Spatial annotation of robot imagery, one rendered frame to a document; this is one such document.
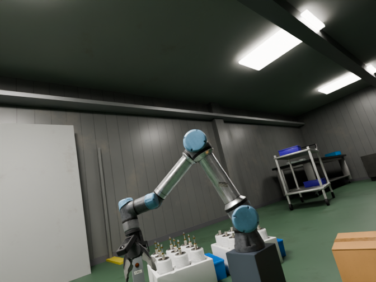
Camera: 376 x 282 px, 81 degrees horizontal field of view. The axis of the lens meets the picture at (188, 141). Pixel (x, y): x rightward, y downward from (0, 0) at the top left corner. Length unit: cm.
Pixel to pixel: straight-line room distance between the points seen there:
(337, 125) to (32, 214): 858
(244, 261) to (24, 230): 249
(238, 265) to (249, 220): 28
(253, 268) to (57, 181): 266
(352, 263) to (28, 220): 293
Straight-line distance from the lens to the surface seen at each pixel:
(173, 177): 121
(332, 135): 907
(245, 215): 103
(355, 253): 109
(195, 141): 105
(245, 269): 120
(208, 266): 168
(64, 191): 325
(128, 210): 114
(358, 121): 889
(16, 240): 312
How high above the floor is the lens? 60
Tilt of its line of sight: 14 degrees up
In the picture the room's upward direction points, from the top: 12 degrees counter-clockwise
